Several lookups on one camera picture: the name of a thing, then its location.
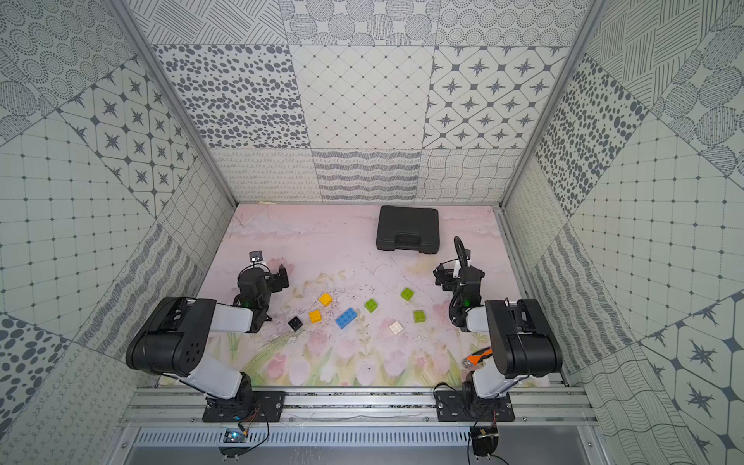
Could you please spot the black lego brick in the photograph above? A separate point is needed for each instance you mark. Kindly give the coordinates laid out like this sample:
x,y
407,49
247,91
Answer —
x,y
295,324

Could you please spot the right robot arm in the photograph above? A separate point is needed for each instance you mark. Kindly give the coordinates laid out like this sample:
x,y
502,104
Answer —
x,y
521,341

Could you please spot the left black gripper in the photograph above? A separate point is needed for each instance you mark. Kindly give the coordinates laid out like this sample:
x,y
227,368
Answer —
x,y
276,279

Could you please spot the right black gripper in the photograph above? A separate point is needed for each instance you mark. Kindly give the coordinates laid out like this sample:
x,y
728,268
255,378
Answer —
x,y
446,275

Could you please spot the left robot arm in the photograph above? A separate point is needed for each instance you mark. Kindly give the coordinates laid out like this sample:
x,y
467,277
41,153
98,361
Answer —
x,y
173,340

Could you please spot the blue long lego brick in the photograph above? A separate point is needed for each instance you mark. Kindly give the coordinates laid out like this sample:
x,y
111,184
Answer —
x,y
345,318

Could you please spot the green lego brick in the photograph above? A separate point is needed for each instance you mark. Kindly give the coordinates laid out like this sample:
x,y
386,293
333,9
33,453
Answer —
x,y
407,294
371,305
419,316

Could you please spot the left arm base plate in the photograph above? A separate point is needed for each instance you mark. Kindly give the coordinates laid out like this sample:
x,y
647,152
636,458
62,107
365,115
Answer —
x,y
265,406

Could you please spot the white lego brick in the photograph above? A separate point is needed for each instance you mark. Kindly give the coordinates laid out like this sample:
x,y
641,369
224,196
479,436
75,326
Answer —
x,y
396,327

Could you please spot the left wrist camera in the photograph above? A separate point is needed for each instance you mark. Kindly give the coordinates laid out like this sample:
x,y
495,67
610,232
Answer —
x,y
256,257

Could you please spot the black plastic tool case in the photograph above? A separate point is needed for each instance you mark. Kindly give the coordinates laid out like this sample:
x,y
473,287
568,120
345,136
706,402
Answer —
x,y
408,228

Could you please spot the aluminium rail frame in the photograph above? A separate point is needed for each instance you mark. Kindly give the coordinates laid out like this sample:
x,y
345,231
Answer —
x,y
327,406

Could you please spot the orange handled tool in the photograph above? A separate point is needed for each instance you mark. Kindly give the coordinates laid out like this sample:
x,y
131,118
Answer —
x,y
477,357

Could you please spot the yellow lego brick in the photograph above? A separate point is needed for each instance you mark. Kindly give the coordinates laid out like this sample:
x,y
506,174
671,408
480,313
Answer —
x,y
326,300
315,316

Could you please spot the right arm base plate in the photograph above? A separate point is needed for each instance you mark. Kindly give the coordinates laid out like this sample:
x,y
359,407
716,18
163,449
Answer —
x,y
454,406

